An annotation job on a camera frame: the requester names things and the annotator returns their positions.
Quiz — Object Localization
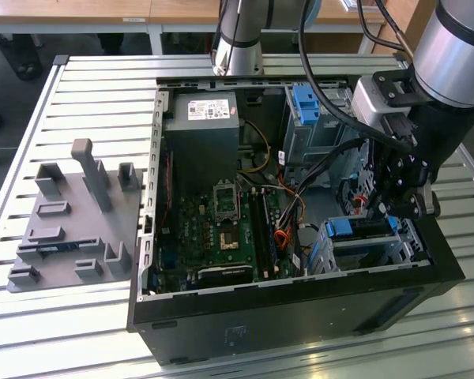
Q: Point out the black wire blue connector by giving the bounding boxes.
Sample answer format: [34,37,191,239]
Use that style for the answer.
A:
[295,137,371,198]

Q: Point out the hard disk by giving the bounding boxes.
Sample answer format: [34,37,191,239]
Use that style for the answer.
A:
[323,216,400,240]

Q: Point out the metal disk bay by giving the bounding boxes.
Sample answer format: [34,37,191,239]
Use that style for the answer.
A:
[319,215,432,274]

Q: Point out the black RAM slot bank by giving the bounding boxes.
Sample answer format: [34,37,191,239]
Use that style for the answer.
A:
[250,186,280,278]

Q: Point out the black case fan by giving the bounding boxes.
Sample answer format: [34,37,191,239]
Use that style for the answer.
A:
[338,176,371,217]

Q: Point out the metal optical drive bay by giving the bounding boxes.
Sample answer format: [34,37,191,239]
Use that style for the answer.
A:
[282,84,361,187]

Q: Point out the blue empty drive carrier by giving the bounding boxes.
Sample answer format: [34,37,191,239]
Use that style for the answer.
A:
[293,84,322,126]

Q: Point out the blue plastic bay latch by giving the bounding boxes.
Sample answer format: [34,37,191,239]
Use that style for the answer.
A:
[305,231,333,276]

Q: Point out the metal socket cover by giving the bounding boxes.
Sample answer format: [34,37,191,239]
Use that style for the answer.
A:
[213,179,242,223]

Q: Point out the CPU socket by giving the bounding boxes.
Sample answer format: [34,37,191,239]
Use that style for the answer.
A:
[220,231,240,251]

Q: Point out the grey power supply unit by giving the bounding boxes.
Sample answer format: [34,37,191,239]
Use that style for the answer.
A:
[164,92,241,187]

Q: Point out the black open PC case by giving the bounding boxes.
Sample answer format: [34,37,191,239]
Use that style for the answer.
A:
[126,74,468,367]

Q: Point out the black graphics card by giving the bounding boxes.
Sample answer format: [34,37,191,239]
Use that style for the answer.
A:
[197,265,259,289]

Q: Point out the green Dell motherboard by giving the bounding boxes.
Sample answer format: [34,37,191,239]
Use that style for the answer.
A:
[156,184,302,294]

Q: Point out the grey parts rack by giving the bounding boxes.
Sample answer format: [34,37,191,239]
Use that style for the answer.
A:
[6,137,144,294]

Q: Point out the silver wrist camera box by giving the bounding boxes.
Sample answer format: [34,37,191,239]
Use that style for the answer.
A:
[350,69,423,133]

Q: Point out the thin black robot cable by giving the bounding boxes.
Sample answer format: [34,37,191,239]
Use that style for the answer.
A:
[356,0,415,55]

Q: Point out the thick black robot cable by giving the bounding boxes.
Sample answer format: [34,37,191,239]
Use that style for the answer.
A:
[297,0,416,152]

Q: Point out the yellow power supply wires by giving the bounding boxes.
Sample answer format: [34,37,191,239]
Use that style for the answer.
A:
[238,119,272,175]

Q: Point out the orange wires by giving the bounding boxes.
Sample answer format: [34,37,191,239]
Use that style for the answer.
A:
[273,227,298,250]

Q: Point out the wooden desk white frame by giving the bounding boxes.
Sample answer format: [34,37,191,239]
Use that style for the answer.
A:
[0,0,419,55]

